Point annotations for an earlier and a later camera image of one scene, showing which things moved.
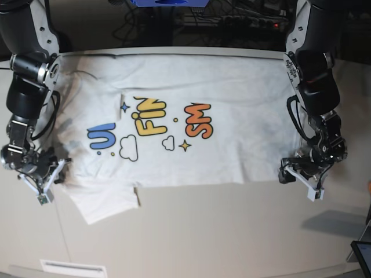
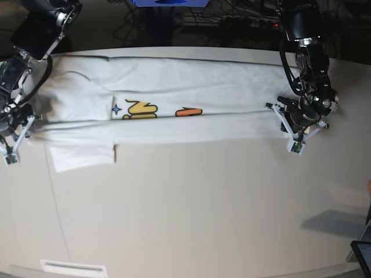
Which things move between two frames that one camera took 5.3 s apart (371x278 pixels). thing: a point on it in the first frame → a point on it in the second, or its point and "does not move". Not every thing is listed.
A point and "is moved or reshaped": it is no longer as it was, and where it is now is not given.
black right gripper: [38, 165] → [12, 118]
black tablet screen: [363, 250] does not move
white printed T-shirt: [128, 119] is moved or reshaped
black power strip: [235, 22] does not move
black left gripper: [313, 160] → [299, 114]
